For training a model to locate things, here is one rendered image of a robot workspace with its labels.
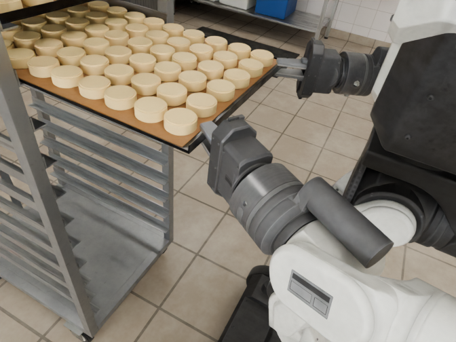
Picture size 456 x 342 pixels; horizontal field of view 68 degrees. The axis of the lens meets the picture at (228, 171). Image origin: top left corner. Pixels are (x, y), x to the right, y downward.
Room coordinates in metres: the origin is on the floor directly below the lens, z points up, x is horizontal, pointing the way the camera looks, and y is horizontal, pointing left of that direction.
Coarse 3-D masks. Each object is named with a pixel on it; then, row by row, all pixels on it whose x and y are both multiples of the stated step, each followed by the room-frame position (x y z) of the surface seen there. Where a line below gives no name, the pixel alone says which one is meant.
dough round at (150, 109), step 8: (152, 96) 0.47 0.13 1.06; (136, 104) 0.44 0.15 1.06; (144, 104) 0.44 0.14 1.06; (152, 104) 0.44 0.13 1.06; (160, 104) 0.45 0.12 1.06; (136, 112) 0.43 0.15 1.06; (144, 112) 0.42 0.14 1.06; (152, 112) 0.42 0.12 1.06; (160, 112) 0.43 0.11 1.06; (144, 120) 0.42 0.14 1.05; (152, 120) 0.42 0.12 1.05; (160, 120) 0.43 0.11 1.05
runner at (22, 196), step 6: (0, 180) 0.59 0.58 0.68; (0, 186) 0.56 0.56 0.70; (6, 186) 0.55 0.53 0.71; (12, 186) 0.58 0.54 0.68; (6, 192) 0.55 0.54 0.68; (12, 192) 0.54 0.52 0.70; (18, 192) 0.56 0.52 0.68; (24, 192) 0.57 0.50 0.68; (18, 198) 0.54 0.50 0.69; (24, 198) 0.53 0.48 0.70; (30, 198) 0.55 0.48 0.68; (30, 204) 0.52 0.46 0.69; (66, 216) 0.51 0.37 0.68; (66, 222) 0.49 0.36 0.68
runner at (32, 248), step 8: (0, 224) 0.65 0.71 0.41; (0, 232) 0.61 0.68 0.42; (8, 232) 0.62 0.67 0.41; (16, 240) 0.58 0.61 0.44; (24, 240) 0.60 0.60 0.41; (24, 248) 0.57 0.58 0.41; (32, 248) 0.58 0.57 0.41; (40, 248) 0.58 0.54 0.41; (40, 256) 0.54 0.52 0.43; (48, 256) 0.56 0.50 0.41; (48, 264) 0.53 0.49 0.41; (56, 264) 0.52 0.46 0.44; (80, 272) 0.52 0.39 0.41; (88, 280) 0.50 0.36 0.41
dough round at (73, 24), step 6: (72, 18) 0.75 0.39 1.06; (78, 18) 0.76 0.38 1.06; (84, 18) 0.77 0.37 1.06; (66, 24) 0.73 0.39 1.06; (72, 24) 0.72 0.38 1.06; (78, 24) 0.73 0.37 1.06; (84, 24) 0.73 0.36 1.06; (72, 30) 0.72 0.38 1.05; (78, 30) 0.72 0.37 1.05; (84, 30) 0.73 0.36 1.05
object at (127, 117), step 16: (128, 64) 0.61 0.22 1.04; (272, 64) 0.71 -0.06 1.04; (32, 80) 0.50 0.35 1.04; (48, 80) 0.51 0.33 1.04; (208, 80) 0.59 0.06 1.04; (256, 80) 0.62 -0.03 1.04; (64, 96) 0.46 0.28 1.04; (80, 96) 0.47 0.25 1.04; (144, 96) 0.50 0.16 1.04; (112, 112) 0.44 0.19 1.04; (128, 112) 0.44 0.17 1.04; (144, 128) 0.41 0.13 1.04; (160, 128) 0.41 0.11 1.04; (176, 144) 0.38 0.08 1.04
